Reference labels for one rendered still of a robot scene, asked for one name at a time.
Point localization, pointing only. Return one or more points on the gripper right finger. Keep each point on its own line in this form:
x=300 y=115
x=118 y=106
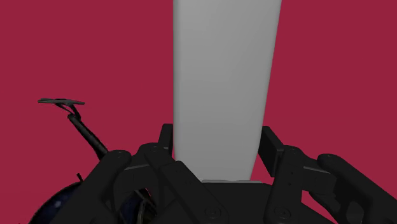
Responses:
x=288 y=173

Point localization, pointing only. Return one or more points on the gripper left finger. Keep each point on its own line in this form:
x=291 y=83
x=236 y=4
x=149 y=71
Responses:
x=173 y=180

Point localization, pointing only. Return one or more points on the black stalk with flat top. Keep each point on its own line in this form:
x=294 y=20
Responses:
x=87 y=134

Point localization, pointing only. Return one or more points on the tall white grey block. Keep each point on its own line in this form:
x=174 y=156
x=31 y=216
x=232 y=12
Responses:
x=220 y=77

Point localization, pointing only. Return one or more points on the dark blue round thing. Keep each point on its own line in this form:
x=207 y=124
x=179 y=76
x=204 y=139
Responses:
x=55 y=205

